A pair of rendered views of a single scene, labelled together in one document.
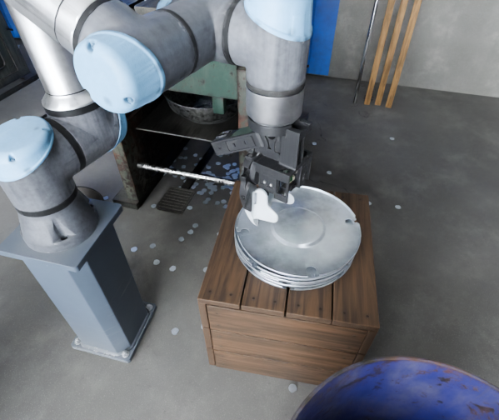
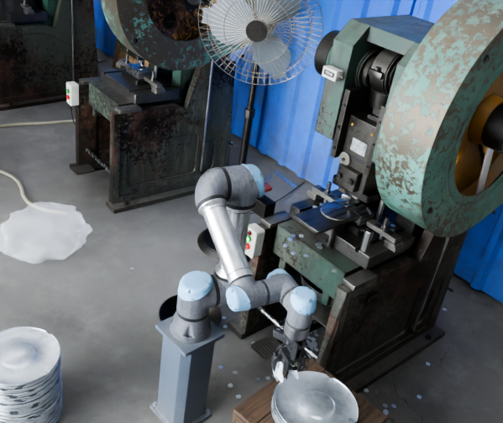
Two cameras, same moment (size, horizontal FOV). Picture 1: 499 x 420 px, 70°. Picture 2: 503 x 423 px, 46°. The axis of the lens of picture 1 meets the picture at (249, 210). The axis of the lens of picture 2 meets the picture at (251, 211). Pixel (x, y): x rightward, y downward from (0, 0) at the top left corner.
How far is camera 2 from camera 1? 136 cm
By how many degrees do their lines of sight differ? 26
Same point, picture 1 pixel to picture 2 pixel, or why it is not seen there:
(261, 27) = (291, 304)
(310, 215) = (328, 402)
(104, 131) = not seen: hidden behind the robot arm
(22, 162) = (193, 295)
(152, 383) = not seen: outside the picture
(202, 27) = (275, 293)
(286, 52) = (297, 315)
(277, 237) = (298, 402)
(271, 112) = (289, 332)
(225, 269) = (259, 403)
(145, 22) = (254, 287)
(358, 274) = not seen: outside the picture
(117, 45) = (239, 294)
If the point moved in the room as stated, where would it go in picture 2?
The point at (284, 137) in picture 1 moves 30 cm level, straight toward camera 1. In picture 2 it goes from (293, 344) to (225, 399)
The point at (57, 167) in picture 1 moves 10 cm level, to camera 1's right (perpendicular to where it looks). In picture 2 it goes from (205, 302) to (228, 315)
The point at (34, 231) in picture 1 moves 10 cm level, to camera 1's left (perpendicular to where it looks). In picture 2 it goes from (178, 326) to (156, 312)
